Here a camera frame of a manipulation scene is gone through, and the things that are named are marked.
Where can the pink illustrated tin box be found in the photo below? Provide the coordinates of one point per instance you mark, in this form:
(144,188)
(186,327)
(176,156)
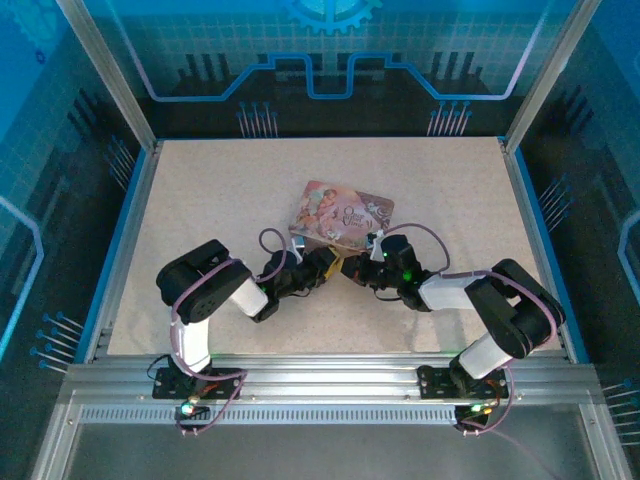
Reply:
(342,215)

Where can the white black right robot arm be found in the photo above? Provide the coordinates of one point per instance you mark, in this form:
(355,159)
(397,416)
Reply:
(500,310)

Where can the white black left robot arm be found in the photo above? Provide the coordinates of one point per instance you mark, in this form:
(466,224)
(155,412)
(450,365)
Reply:
(200,300)

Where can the right LED circuit board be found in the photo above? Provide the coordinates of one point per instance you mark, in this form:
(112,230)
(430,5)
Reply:
(475,411)

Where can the led circuit board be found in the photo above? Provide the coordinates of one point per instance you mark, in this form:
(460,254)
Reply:
(475,411)
(189,411)

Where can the left LED circuit board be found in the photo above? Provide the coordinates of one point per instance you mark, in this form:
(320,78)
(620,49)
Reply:
(189,411)

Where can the aluminium mounting rail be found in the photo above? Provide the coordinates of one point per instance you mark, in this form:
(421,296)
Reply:
(330,375)

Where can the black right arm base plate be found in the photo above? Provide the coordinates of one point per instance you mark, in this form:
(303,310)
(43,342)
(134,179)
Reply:
(435,382)

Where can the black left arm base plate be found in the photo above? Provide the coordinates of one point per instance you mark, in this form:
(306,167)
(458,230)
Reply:
(225,385)

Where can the aluminium frame post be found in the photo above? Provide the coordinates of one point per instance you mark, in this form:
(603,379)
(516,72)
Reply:
(542,75)
(107,75)

